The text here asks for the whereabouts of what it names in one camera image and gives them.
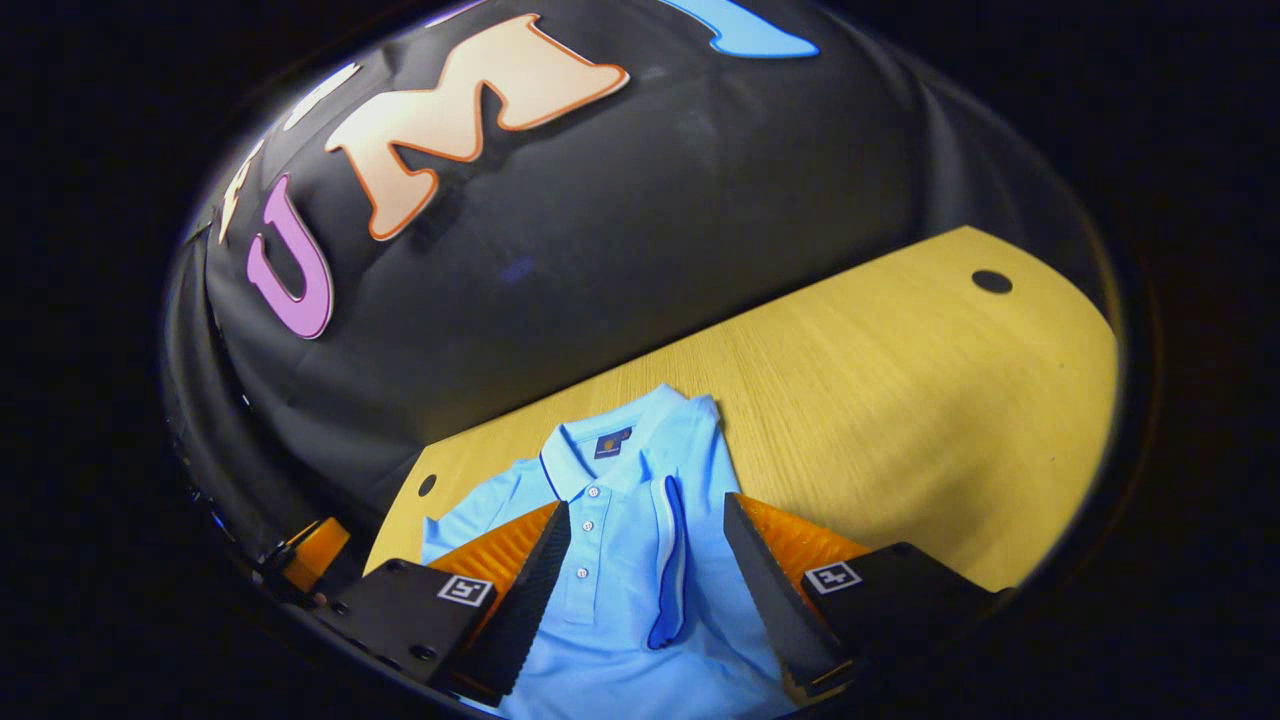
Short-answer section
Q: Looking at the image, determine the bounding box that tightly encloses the black backdrop cloth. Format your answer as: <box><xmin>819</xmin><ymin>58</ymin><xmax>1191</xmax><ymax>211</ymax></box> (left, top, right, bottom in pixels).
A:
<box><xmin>165</xmin><ymin>0</ymin><xmax>1121</xmax><ymax>566</ymax></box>

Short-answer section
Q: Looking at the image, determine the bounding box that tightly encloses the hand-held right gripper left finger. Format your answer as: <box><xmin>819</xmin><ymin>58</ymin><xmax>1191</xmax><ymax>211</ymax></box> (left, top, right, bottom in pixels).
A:
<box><xmin>315</xmin><ymin>500</ymin><xmax>573</xmax><ymax>706</ymax></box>

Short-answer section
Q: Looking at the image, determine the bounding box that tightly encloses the light blue T-shirt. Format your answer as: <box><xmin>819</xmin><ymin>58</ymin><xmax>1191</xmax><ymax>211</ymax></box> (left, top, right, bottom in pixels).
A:
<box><xmin>420</xmin><ymin>383</ymin><xmax>801</xmax><ymax>720</ymax></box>

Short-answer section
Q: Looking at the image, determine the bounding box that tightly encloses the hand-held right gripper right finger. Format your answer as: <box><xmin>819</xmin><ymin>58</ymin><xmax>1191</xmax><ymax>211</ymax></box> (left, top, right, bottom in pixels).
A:
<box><xmin>722</xmin><ymin>492</ymin><xmax>1006</xmax><ymax>701</ymax></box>

